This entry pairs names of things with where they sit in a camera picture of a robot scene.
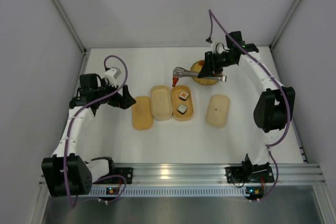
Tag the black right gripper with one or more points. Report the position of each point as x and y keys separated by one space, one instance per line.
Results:
x=210 y=63

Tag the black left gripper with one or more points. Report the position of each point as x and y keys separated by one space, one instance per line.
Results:
x=119 y=98

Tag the metal serving tongs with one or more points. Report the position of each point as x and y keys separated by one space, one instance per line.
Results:
x=179 y=72

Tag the red fried chicken drumstick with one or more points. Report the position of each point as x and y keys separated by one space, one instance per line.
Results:
x=174 y=81

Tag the salmon sushi roll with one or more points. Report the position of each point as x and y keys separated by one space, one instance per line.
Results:
x=183 y=95

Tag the cucumber sushi roll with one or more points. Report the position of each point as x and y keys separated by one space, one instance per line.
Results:
x=182 y=109

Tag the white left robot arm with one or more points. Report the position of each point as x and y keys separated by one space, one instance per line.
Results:
x=65 y=172

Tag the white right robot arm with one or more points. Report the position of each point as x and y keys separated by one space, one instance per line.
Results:
x=274 y=108

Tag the orange lunch box lid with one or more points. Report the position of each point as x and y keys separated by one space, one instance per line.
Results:
x=142 y=117

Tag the beige lunch box container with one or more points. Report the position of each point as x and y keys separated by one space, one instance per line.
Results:
x=161 y=102

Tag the orange lunch box container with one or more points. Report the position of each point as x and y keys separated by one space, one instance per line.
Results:
x=176 y=102

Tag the beige lunch box lid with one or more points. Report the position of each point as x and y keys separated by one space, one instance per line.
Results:
x=217 y=111

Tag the round woven bamboo tray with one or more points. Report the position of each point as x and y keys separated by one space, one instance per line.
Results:
x=197 y=68

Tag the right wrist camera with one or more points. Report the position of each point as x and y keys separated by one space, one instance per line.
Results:
x=216 y=46

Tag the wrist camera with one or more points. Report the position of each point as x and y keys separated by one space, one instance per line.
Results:
x=216 y=46
x=112 y=75

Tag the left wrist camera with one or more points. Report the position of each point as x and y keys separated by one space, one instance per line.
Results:
x=112 y=75

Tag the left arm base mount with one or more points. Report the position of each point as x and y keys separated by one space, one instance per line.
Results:
x=120 y=175

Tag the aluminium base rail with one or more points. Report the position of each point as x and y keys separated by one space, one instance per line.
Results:
x=215 y=175

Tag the slotted cable duct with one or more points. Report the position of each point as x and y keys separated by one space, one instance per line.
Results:
x=185 y=191

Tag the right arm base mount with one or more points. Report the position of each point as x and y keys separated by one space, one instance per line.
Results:
x=246 y=172

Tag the right aluminium frame post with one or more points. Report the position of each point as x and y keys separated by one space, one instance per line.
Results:
x=285 y=23

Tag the aluminium frame post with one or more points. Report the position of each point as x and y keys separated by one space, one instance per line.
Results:
x=285 y=23
x=67 y=22

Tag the left aluminium frame post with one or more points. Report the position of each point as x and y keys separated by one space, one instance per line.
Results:
x=67 y=22

